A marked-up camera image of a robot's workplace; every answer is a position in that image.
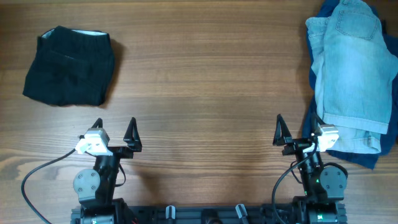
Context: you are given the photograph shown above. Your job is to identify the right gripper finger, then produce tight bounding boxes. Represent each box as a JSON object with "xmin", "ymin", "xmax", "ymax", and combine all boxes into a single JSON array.
[
  {"xmin": 272, "ymin": 114, "xmax": 292, "ymax": 146},
  {"xmin": 311, "ymin": 112, "xmax": 325, "ymax": 131}
]

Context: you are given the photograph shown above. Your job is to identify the light blue denim shorts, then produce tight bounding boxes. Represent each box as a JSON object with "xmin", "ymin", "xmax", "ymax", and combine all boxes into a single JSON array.
[{"xmin": 305, "ymin": 0, "xmax": 397, "ymax": 154}]

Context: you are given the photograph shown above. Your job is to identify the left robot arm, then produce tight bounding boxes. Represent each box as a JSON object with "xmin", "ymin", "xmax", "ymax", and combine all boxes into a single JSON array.
[{"xmin": 70, "ymin": 118, "xmax": 142, "ymax": 224}]

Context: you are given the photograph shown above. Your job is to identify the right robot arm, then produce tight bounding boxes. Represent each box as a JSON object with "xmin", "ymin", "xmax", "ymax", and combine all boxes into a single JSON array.
[{"xmin": 271, "ymin": 113, "xmax": 348, "ymax": 224}]

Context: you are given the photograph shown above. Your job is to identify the black folded shorts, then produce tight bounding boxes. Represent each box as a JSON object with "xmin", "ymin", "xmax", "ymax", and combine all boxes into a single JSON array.
[{"xmin": 22, "ymin": 26, "xmax": 115, "ymax": 106}]

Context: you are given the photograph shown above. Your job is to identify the right black cable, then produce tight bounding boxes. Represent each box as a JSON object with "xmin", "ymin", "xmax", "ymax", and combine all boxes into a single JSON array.
[{"xmin": 271, "ymin": 136, "xmax": 320, "ymax": 224}]

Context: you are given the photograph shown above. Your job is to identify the black cable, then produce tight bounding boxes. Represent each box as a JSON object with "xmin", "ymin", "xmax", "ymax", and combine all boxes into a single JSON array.
[
  {"xmin": 271, "ymin": 136, "xmax": 320, "ymax": 224},
  {"xmin": 21, "ymin": 147, "xmax": 78, "ymax": 224}
]

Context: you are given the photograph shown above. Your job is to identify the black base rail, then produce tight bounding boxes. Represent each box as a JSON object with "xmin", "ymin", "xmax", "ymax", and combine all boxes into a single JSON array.
[{"xmin": 70, "ymin": 203, "xmax": 348, "ymax": 224}]

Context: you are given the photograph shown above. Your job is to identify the left black cable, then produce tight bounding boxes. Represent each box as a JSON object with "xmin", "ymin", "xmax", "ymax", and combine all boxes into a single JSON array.
[{"xmin": 21, "ymin": 147, "xmax": 78, "ymax": 224}]

